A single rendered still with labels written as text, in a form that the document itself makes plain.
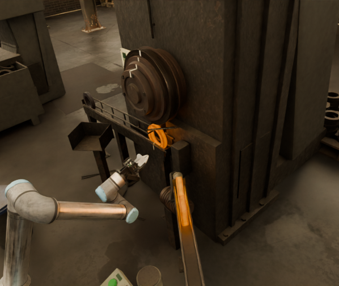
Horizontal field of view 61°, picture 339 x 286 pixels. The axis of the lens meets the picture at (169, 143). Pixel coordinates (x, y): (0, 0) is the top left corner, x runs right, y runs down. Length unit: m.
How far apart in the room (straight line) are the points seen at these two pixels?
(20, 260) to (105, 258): 0.79
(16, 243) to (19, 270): 0.17
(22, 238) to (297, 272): 1.66
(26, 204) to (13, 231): 0.22
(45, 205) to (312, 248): 1.77
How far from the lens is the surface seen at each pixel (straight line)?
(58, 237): 2.55
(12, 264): 1.68
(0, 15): 4.05
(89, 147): 2.29
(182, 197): 1.45
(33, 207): 1.38
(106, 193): 1.71
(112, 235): 2.40
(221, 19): 1.40
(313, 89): 2.36
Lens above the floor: 1.83
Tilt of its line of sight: 35 degrees down
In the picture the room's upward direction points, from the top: 6 degrees counter-clockwise
